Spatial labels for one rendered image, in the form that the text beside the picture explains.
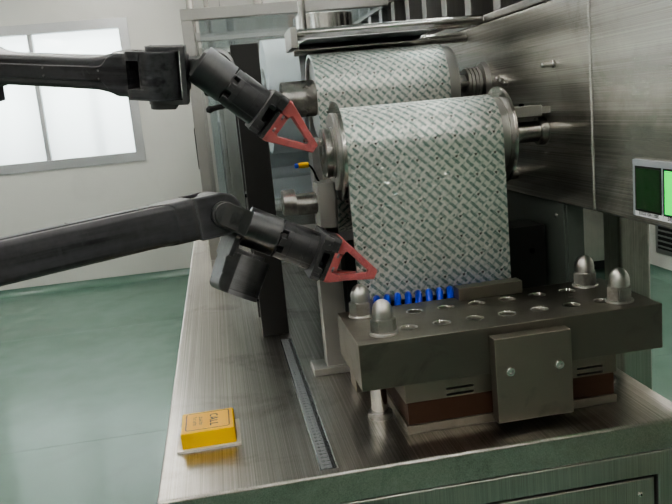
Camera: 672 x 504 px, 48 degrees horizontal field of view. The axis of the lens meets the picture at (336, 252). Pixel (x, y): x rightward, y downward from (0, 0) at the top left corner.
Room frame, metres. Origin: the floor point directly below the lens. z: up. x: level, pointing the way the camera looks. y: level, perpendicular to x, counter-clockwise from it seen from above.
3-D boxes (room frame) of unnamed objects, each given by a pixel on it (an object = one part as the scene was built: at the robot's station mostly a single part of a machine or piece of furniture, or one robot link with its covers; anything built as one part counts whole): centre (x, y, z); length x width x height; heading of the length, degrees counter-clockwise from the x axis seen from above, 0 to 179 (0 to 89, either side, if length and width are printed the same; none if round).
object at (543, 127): (1.19, -0.31, 1.25); 0.07 x 0.04 x 0.04; 98
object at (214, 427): (0.96, 0.19, 0.91); 0.07 x 0.07 x 0.02; 8
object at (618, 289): (0.97, -0.37, 1.05); 0.04 x 0.04 x 0.04
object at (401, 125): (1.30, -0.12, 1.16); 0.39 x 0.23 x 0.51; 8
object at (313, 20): (1.88, -0.02, 1.50); 0.14 x 0.14 x 0.06
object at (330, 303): (1.18, 0.03, 1.05); 0.06 x 0.05 x 0.31; 98
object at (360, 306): (1.02, -0.03, 1.05); 0.04 x 0.04 x 0.04
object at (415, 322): (1.00, -0.20, 1.00); 0.40 x 0.16 x 0.06; 98
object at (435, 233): (1.11, -0.14, 1.11); 0.23 x 0.01 x 0.18; 98
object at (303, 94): (1.40, 0.04, 1.34); 0.06 x 0.06 x 0.06; 8
